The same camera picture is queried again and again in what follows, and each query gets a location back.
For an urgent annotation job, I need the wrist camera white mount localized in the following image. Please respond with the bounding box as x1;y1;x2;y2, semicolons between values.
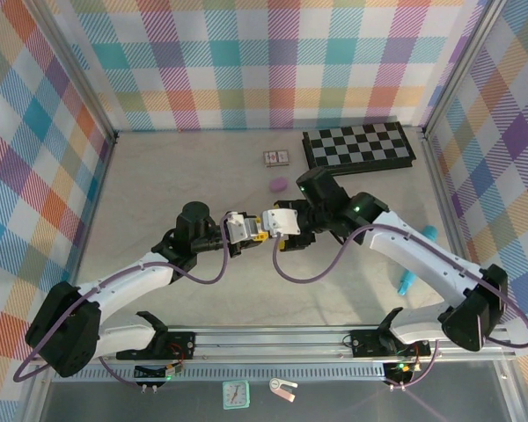
262;207;302;238
225;211;260;244

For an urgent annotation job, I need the aluminium mounting rail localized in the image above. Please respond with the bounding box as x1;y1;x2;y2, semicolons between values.
29;324;519;366

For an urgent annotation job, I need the aluminium side rail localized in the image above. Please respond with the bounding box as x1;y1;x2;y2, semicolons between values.
422;130;486;325
61;135;118;331

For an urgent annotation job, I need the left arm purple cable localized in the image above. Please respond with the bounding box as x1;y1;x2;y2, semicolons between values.
12;213;231;391

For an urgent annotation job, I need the teal square clock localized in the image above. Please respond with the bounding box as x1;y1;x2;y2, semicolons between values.
222;379;250;411

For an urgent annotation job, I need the perforated metal strip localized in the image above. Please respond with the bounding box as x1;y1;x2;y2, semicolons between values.
52;367;388;382

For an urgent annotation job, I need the small black controller board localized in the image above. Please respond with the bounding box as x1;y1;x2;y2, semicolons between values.
134;363;183;384
384;360;417;384

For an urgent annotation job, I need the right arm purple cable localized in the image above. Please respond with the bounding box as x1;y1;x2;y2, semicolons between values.
272;222;528;390

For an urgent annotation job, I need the white and pink small tool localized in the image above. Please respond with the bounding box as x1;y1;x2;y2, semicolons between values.
268;377;299;403

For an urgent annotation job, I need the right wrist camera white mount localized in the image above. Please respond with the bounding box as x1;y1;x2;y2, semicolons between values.
262;207;302;238

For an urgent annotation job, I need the small playing card box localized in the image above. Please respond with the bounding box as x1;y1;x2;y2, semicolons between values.
262;150;291;169

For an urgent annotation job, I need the teal cylindrical plastic object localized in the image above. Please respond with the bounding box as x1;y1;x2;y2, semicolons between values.
394;223;440;297

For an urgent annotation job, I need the aluminium frame post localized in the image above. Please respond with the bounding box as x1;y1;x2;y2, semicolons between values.
33;0;119;144
421;0;510;140

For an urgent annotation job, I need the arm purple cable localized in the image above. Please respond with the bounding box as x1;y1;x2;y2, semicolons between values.
12;213;231;391
272;222;528;390

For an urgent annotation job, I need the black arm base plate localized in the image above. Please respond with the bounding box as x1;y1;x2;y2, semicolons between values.
349;328;433;359
115;331;197;361

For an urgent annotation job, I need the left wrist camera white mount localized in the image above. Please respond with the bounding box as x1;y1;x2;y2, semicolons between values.
225;211;260;244

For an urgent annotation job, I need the black folding chessboard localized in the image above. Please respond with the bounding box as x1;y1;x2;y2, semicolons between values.
302;122;417;180

